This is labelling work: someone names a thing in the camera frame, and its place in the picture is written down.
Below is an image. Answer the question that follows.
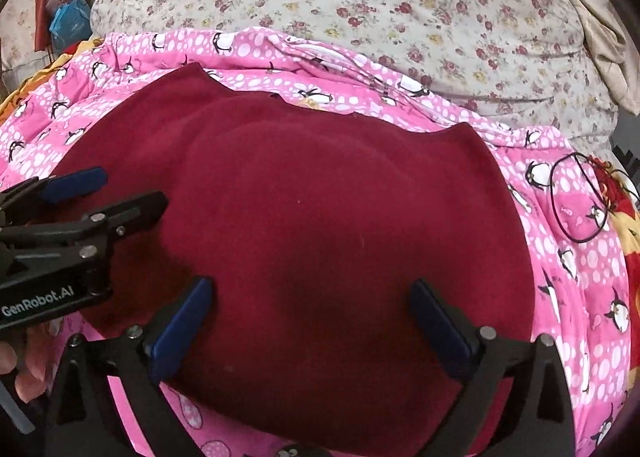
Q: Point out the floral quilt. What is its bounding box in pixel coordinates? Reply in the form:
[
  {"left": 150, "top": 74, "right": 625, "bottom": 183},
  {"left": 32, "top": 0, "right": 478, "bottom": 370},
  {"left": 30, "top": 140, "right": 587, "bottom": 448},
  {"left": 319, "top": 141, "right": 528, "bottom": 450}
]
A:
[{"left": 90, "top": 0, "right": 621, "bottom": 153}]

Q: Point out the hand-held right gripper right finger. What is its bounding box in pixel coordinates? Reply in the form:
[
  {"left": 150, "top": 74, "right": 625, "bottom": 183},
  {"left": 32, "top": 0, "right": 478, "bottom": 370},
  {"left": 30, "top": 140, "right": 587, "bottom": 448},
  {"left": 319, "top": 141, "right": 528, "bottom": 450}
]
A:
[{"left": 409, "top": 279, "right": 576, "bottom": 457}]

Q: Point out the pink penguin print blanket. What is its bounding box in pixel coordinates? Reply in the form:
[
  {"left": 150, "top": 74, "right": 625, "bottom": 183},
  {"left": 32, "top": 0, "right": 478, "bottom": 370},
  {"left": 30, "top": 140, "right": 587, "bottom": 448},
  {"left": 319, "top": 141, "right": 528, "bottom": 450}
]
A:
[{"left": 0, "top": 27, "right": 636, "bottom": 457}]

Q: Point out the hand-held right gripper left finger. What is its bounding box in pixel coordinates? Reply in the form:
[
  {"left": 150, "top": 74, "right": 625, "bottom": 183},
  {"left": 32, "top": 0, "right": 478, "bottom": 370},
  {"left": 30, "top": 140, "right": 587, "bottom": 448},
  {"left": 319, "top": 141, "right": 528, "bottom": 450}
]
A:
[{"left": 45, "top": 276, "right": 215, "bottom": 457}]

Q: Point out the black cable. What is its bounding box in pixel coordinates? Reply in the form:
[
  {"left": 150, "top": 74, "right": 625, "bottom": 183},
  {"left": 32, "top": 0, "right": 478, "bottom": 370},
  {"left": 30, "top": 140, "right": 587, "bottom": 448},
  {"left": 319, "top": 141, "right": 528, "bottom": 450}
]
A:
[{"left": 549, "top": 151, "right": 640, "bottom": 244}]

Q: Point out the maroon shirt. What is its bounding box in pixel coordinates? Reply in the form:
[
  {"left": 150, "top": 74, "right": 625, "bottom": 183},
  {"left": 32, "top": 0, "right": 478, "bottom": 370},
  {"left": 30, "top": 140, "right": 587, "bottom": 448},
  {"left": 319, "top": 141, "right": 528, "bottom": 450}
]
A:
[{"left": 37, "top": 62, "right": 538, "bottom": 457}]

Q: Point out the person's left hand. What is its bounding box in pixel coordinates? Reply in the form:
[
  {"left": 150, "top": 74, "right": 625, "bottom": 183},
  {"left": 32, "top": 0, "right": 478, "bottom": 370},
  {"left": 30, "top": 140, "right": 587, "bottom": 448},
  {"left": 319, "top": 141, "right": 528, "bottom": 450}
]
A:
[{"left": 0, "top": 322, "right": 63, "bottom": 405}]

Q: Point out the blue plastic bag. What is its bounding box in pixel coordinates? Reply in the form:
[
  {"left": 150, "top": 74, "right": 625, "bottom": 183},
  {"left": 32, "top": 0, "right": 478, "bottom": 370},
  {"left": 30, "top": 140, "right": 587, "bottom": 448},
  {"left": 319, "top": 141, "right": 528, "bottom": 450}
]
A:
[{"left": 47, "top": 0, "right": 93, "bottom": 53}]

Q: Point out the dark object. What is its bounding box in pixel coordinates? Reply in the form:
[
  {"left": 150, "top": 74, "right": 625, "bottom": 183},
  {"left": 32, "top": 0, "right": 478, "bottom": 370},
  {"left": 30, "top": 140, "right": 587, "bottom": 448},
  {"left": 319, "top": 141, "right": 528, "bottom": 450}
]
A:
[{"left": 612, "top": 137, "right": 640, "bottom": 173}]

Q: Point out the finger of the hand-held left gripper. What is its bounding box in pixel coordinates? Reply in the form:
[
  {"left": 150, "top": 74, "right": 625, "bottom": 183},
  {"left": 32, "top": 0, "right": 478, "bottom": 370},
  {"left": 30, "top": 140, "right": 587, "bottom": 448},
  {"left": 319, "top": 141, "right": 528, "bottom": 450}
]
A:
[
  {"left": 0, "top": 190, "right": 169, "bottom": 259},
  {"left": 0, "top": 166, "right": 109, "bottom": 228}
]

